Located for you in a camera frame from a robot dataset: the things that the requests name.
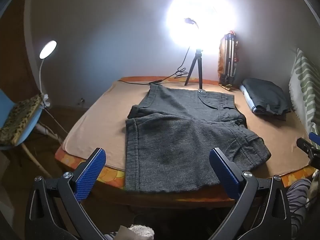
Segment folded silver tripod in bag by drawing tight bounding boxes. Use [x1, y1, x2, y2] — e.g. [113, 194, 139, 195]
[217, 31, 240, 90]

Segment black power cable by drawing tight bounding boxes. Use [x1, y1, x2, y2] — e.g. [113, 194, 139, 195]
[117, 46, 190, 83]

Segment white blue folded cloth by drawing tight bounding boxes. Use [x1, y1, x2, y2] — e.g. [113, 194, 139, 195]
[239, 85, 265, 115]

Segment person's striped trouser leg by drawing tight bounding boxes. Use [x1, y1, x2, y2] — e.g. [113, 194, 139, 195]
[285, 179, 313, 240]

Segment black phone holder clip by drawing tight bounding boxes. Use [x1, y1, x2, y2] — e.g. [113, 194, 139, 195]
[184, 17, 200, 29]

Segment leopard print cushion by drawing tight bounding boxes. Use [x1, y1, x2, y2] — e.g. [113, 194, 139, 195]
[0, 93, 43, 146]

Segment white knitted cloth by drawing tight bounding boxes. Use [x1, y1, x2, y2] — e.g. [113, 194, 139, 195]
[117, 225, 155, 240]

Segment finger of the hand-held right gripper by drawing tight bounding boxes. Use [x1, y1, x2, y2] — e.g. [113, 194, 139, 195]
[296, 137, 320, 167]
[308, 132, 320, 147]

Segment orange floral bed sheet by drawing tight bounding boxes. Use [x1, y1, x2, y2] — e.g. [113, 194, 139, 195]
[54, 76, 317, 203]

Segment ring light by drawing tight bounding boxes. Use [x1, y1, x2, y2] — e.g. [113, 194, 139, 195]
[166, 0, 238, 55]

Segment small black tripod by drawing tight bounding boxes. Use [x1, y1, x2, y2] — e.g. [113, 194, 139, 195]
[184, 49, 203, 90]

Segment blue chair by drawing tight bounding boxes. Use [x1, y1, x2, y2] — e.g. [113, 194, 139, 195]
[0, 89, 63, 178]

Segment green striped white pillow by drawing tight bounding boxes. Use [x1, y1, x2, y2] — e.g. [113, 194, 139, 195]
[289, 48, 320, 153]

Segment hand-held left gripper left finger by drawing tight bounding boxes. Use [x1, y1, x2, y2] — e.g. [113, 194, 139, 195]
[25, 148, 118, 240]

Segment dark folded clothes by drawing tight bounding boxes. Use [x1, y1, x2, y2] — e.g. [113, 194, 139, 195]
[242, 78, 292, 117]

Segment white gooseneck desk lamp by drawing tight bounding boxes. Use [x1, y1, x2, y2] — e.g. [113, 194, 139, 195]
[39, 40, 57, 110]

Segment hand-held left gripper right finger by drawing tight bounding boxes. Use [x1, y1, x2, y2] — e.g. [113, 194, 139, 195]
[209, 148, 293, 240]

